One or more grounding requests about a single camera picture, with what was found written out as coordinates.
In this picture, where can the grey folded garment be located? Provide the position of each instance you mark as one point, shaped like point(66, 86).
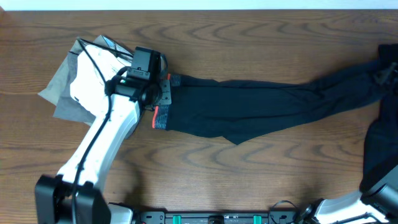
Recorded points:
point(58, 89)

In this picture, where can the black garment at right edge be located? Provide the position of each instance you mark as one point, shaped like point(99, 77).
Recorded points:
point(388, 53)

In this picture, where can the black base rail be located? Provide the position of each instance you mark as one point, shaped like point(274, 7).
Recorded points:
point(217, 217)

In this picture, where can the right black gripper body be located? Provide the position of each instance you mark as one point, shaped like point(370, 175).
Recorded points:
point(390, 76)

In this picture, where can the black leggings red waistband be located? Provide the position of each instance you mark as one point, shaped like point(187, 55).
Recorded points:
point(238, 110)

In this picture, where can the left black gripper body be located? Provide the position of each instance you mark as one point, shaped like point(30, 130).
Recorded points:
point(165, 92)

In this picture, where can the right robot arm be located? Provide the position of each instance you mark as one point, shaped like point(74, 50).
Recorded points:
point(376, 199)

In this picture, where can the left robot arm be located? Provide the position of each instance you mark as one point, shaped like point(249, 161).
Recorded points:
point(74, 195)

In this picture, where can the white t-shirt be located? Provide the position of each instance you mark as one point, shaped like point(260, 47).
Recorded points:
point(94, 67)

